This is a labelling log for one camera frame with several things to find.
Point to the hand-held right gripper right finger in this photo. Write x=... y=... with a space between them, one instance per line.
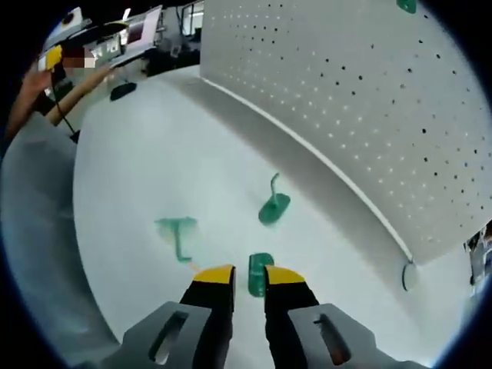
x=346 y=326

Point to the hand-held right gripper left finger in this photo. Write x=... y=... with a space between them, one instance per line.
x=146 y=334

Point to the green hook assembly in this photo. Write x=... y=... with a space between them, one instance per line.
x=256 y=274
x=178 y=230
x=406 y=4
x=273 y=207

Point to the white perforated mounting plate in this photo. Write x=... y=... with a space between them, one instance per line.
x=346 y=96

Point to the person's left hand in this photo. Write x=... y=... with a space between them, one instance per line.
x=36 y=82

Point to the black computer mouse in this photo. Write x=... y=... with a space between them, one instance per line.
x=123 y=91

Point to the white-framed monitor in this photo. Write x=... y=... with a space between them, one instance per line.
x=140 y=28

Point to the black chair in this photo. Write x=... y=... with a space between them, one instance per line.
x=165 y=63

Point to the person's light grey clothing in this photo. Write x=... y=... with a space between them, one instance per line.
x=38 y=192

